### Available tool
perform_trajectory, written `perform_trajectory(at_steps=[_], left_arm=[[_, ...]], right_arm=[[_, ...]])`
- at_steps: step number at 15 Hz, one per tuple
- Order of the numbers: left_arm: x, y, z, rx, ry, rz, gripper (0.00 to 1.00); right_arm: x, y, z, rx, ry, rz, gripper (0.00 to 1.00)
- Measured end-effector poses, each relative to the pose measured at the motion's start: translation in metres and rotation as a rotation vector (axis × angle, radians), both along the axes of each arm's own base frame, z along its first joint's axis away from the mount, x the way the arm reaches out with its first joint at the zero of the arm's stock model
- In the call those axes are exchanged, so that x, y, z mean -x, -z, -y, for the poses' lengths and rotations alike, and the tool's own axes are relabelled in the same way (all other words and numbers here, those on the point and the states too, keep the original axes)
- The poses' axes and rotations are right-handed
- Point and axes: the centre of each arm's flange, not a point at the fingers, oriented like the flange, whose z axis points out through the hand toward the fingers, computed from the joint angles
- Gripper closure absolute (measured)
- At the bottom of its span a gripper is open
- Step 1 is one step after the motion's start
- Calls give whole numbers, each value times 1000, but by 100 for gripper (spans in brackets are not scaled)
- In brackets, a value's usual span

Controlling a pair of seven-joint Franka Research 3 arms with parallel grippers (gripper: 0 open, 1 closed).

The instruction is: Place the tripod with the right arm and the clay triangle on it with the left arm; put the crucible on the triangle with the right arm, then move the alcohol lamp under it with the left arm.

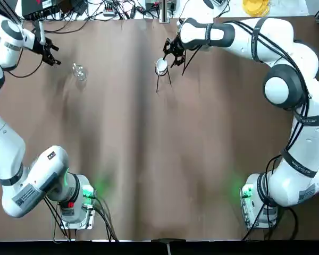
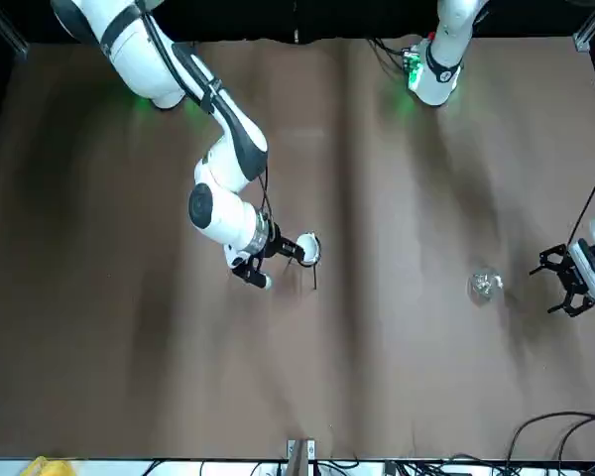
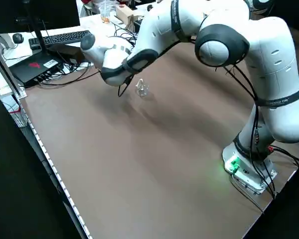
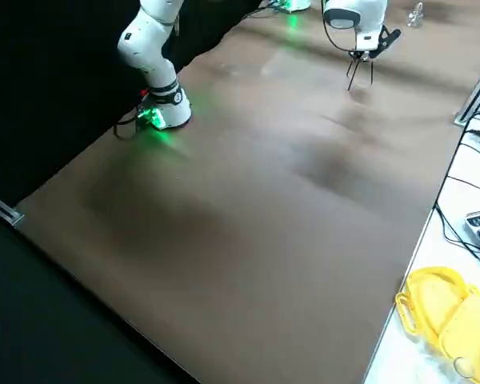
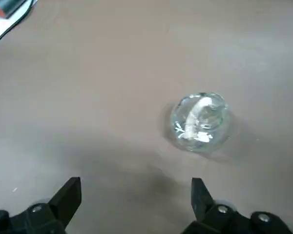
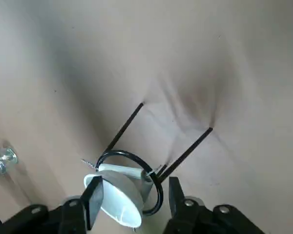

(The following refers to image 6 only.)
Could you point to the black metal tripod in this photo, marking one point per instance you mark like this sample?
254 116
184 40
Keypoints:
190 148

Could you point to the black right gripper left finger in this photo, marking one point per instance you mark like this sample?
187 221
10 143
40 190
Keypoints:
70 214

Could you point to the white ceramic crucible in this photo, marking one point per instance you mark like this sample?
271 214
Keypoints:
122 200

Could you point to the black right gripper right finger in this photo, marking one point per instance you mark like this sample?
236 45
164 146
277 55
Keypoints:
193 217

